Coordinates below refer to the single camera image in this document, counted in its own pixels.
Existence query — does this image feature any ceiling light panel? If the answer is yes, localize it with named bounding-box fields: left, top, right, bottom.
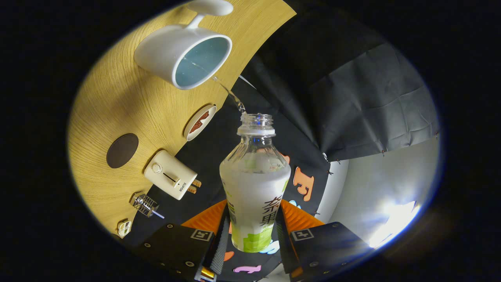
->
left=368, top=200, right=421, bottom=249

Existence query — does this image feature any metal wire utensil holder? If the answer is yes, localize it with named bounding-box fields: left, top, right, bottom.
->
left=130, top=192, right=159, bottom=218

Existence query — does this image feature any black backdrop cloth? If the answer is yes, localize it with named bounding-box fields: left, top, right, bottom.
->
left=117, top=8, right=441, bottom=282

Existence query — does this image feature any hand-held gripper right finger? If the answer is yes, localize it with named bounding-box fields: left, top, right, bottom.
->
left=276, top=199, right=372, bottom=282

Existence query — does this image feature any clear juice bottle green label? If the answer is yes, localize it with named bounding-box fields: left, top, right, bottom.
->
left=219, top=114, right=292, bottom=253

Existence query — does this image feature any white cup blue inside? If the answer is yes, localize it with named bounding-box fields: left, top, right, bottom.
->
left=134, top=0, right=234, bottom=90

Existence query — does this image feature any dark brown round coaster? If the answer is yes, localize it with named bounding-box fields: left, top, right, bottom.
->
left=106, top=133, right=139, bottom=169

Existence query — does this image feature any cream toaster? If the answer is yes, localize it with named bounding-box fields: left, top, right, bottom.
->
left=144, top=150, right=198, bottom=201

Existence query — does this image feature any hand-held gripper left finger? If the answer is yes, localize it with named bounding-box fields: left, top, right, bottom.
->
left=132, top=200, right=231, bottom=282

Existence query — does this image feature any white divided dish with beans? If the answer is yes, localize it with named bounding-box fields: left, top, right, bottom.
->
left=117, top=220, right=132, bottom=239

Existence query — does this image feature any wooden table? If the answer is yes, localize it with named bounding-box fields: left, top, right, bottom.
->
left=67, top=0, right=297, bottom=236

